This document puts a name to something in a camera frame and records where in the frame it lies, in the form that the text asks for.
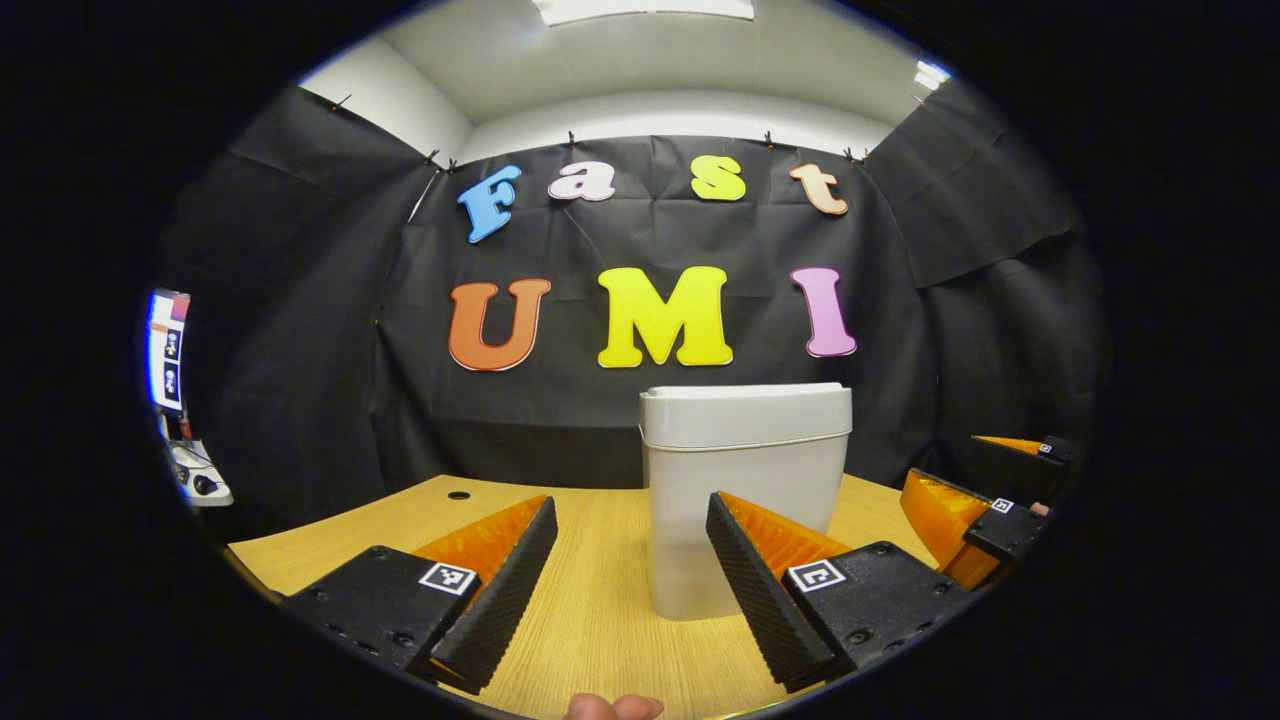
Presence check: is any computer monitor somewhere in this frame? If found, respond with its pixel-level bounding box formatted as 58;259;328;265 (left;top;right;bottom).
147;289;192;414

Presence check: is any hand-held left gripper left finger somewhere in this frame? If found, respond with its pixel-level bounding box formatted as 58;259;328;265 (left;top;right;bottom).
285;495;559;696

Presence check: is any wooden desktop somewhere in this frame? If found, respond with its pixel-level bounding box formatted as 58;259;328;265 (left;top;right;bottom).
228;473;1001;720

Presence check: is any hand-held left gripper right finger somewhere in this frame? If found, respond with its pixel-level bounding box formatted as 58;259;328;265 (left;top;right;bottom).
705;491;971;693

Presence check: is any white desktop garbage bin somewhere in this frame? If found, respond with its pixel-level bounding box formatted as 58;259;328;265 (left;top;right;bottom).
640;383;854;621

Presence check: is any white side table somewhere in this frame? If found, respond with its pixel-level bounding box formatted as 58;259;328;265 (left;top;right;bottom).
163;438;234;508

